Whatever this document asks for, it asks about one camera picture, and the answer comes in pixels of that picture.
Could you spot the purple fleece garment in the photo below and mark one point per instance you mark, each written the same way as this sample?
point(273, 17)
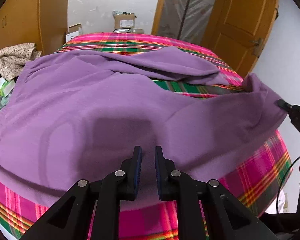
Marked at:
point(79, 114)

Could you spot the beige floral cloth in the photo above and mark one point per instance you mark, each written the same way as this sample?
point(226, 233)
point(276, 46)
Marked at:
point(14, 58)

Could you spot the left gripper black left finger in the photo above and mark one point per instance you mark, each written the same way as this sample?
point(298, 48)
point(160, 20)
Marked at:
point(90, 210)

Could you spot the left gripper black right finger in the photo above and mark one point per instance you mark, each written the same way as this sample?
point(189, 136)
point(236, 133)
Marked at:
point(205, 210)

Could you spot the green white boxes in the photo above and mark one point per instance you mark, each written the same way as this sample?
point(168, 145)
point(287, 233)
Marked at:
point(6, 86)

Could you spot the white open cardboard box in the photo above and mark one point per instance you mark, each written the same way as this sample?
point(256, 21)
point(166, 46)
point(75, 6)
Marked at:
point(73, 31)

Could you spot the pink plaid bed sheet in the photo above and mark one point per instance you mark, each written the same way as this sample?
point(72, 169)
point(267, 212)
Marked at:
point(254, 182)

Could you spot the wooden wardrobe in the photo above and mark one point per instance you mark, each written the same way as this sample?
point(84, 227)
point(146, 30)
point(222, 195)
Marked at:
point(43, 22)

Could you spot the plastic door curtain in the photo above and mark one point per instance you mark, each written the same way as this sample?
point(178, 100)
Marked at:
point(185, 20)

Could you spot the wooden door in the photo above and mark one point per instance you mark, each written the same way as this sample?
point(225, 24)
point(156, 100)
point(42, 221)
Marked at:
point(237, 31)

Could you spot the labelled brown cardboard box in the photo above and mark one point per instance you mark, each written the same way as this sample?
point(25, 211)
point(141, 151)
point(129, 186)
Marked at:
point(123, 20)

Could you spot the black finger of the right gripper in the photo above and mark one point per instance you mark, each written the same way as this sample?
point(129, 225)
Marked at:
point(284, 105)

